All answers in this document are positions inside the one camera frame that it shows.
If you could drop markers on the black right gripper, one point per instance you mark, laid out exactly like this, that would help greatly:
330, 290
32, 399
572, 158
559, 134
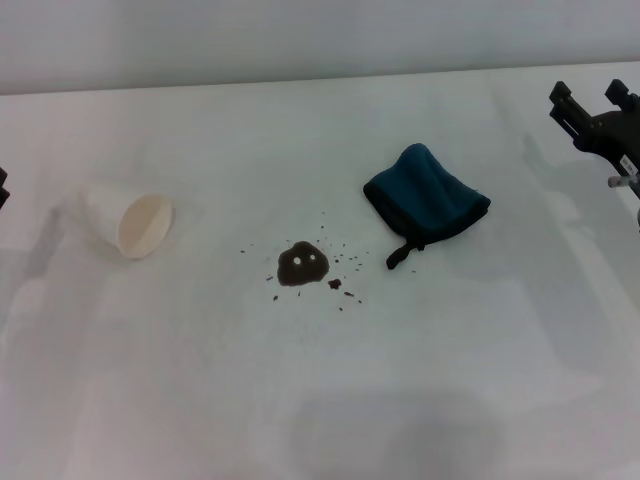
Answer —
617, 135

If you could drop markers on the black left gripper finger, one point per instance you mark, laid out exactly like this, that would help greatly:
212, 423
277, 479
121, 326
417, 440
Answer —
3, 187

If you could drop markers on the white paper cup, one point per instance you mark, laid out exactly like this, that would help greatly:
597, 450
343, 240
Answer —
142, 227

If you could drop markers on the blue rag with black edge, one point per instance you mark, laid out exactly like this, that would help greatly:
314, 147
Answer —
425, 190

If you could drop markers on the black water stain puddle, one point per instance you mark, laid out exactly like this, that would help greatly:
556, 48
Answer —
302, 274

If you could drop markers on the small black stain blob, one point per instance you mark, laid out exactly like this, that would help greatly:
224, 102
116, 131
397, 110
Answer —
334, 283

